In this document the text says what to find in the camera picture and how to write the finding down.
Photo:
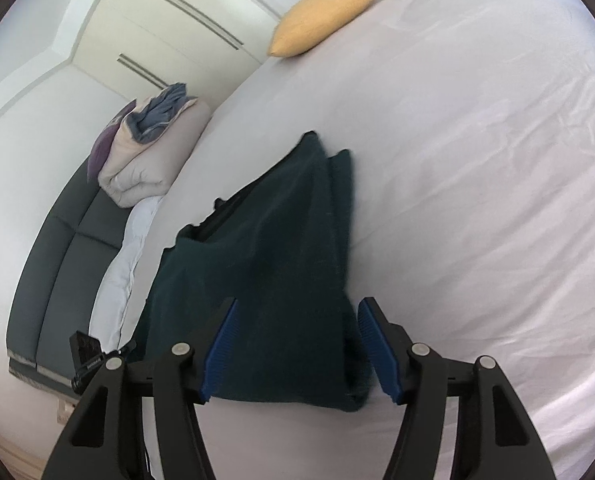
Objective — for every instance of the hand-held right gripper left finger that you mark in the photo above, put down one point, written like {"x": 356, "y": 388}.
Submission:
{"x": 222, "y": 350}

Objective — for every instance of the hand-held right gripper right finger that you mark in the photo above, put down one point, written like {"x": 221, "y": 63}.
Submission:
{"x": 380, "y": 350}

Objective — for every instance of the dark green sweater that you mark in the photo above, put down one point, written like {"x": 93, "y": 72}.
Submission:
{"x": 277, "y": 260}

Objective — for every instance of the purple pillow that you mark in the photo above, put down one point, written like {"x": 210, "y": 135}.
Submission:
{"x": 102, "y": 150}

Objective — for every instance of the blue grey blanket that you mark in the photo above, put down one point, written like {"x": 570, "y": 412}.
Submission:
{"x": 160, "y": 110}

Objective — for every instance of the white pillow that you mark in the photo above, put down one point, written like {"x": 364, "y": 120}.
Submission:
{"x": 142, "y": 220}
{"x": 110, "y": 300}

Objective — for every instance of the white wall socket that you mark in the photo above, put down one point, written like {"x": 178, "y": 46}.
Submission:
{"x": 66, "y": 411}

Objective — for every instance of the white wardrobe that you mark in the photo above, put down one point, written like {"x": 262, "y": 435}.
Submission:
{"x": 152, "y": 25}

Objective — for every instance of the folded beige duvet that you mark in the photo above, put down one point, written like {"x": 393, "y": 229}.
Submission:
{"x": 162, "y": 160}

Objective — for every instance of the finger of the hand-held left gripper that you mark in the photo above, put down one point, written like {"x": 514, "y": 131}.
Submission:
{"x": 128, "y": 350}

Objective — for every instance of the bed with white sheet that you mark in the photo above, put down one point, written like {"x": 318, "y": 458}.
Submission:
{"x": 477, "y": 185}

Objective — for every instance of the yellow pillow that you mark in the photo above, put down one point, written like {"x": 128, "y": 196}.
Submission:
{"x": 322, "y": 12}

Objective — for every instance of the dark green headboard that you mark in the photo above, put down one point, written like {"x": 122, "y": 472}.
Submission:
{"x": 57, "y": 285}

